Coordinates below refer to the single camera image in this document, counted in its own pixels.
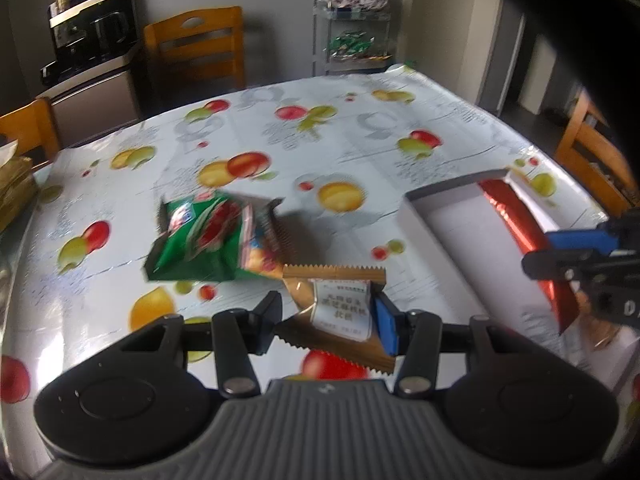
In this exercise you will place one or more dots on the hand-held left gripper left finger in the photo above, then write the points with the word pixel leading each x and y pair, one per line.
pixel 265 320

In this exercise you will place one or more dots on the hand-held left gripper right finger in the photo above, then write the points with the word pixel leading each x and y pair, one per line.
pixel 386 325

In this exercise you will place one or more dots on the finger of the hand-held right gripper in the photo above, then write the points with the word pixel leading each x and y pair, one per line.
pixel 580 240
pixel 560 265

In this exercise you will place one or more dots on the gold snack packet white label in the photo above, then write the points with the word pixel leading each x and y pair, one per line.
pixel 340 310

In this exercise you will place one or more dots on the red foil snack packet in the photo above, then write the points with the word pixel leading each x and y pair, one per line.
pixel 520 225

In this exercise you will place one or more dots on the white cardboard box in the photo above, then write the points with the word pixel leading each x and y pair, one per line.
pixel 465 240

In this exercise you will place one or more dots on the wooden chair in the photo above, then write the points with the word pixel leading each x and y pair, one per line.
pixel 200 55
pixel 27 130
pixel 595 155

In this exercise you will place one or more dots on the green snack packet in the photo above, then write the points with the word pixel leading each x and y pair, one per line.
pixel 200 240

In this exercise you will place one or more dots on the fruit print tablecloth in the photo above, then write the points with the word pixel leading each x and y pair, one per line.
pixel 350 150

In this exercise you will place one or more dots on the silver cabinet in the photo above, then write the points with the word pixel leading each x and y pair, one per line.
pixel 95 100

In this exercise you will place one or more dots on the green wrapped candy pile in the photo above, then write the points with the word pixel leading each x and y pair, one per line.
pixel 350 44

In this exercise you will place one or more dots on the metal shelf rack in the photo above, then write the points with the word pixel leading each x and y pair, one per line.
pixel 350 20

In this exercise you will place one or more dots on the black coffee machine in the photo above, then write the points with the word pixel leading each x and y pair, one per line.
pixel 90 30

